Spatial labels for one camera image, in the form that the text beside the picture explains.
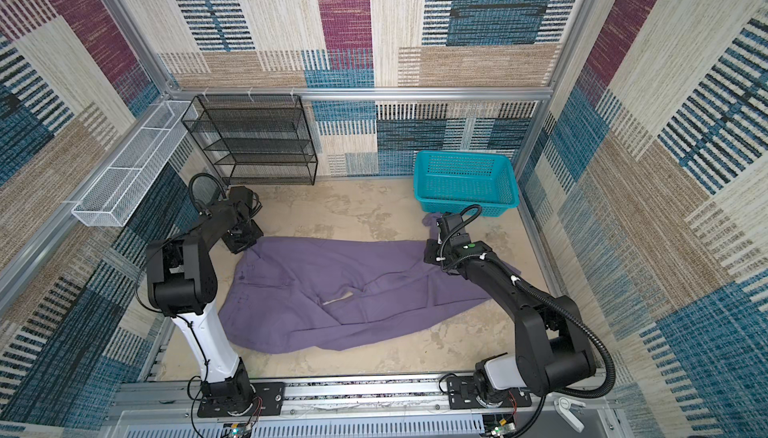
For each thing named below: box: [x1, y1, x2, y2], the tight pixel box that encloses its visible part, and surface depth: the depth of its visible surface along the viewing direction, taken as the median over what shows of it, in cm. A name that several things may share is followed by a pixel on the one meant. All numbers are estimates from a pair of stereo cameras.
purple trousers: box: [218, 214, 521, 353], surface depth 90 cm
